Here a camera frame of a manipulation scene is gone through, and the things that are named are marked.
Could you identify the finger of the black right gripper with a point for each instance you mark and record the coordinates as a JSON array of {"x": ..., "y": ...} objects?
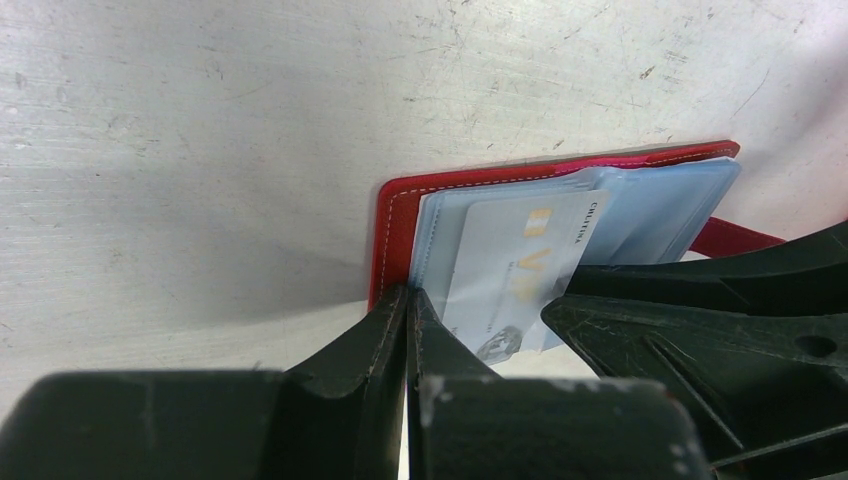
[
  {"x": 803, "y": 277},
  {"x": 767, "y": 394}
]

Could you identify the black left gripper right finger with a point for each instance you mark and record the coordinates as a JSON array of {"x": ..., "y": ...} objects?
[{"x": 467, "y": 422}]

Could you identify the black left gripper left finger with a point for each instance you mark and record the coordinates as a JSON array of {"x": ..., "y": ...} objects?
[{"x": 336, "y": 415}]

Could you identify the red leather card holder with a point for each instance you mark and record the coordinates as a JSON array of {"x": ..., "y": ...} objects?
[{"x": 661, "y": 206}]

